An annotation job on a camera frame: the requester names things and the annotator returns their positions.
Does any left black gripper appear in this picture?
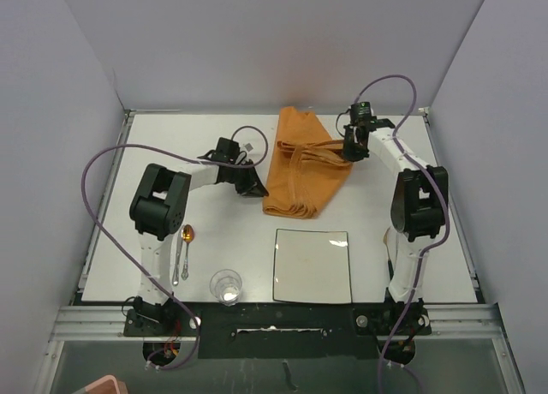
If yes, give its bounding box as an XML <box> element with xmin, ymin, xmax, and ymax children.
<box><xmin>227</xmin><ymin>158</ymin><xmax>267</xmax><ymax>197</ymax></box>

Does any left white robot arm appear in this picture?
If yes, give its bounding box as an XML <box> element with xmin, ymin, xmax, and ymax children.
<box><xmin>129</xmin><ymin>138</ymin><xmax>269</xmax><ymax>335</ymax></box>

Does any green handled gold fork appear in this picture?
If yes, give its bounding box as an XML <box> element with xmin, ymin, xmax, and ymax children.
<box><xmin>383</xmin><ymin>227</ymin><xmax>394</xmax><ymax>283</ymax></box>

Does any pink box corner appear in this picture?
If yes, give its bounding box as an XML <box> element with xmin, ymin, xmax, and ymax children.
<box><xmin>74</xmin><ymin>374</ymin><xmax>128</xmax><ymax>394</ymax></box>

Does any clear drinking glass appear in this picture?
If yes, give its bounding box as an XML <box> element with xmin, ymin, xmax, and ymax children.
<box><xmin>210</xmin><ymin>269</ymin><xmax>242</xmax><ymax>307</ymax></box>

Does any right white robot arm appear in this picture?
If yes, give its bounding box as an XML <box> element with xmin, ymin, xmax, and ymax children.
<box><xmin>342</xmin><ymin>115</ymin><xmax>450</xmax><ymax>333</ymax></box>

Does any orange cloth placemat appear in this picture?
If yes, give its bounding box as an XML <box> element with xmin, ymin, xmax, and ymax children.
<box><xmin>262</xmin><ymin>106</ymin><xmax>353</xmax><ymax>219</ymax></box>

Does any silver butter knife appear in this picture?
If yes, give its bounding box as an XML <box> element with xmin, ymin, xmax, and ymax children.
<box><xmin>171</xmin><ymin>229</ymin><xmax>183</xmax><ymax>286</ymax></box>

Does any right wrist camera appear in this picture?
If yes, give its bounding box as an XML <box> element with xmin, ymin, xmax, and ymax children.
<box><xmin>349</xmin><ymin>102</ymin><xmax>377</xmax><ymax>124</ymax></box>

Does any copper bowl spoon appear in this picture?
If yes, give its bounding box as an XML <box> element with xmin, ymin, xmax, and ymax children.
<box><xmin>181</xmin><ymin>224</ymin><xmax>195</xmax><ymax>281</ymax></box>

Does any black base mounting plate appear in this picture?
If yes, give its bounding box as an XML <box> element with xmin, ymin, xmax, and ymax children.
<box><xmin>123</xmin><ymin>302</ymin><xmax>432</xmax><ymax>366</ymax></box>

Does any white square plate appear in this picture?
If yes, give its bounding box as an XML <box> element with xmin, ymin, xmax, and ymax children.
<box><xmin>272</xmin><ymin>229</ymin><xmax>352</xmax><ymax>305</ymax></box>

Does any aluminium frame rail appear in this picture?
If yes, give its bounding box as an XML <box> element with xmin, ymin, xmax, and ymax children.
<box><xmin>35</xmin><ymin>303</ymin><xmax>524</xmax><ymax>393</ymax></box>

